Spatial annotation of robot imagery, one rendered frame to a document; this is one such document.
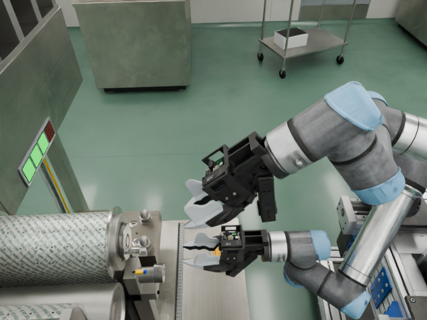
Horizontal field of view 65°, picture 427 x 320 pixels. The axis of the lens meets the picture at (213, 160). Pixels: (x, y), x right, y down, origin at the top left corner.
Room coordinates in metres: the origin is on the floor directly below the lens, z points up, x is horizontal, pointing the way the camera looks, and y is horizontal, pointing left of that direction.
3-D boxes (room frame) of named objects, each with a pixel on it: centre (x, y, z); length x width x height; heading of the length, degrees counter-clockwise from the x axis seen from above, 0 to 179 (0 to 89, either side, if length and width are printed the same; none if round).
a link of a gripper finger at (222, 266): (0.44, -0.01, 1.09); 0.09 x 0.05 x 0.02; 101
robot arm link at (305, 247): (0.47, -0.23, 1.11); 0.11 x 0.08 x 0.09; 92
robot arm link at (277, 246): (0.47, -0.15, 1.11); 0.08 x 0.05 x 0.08; 2
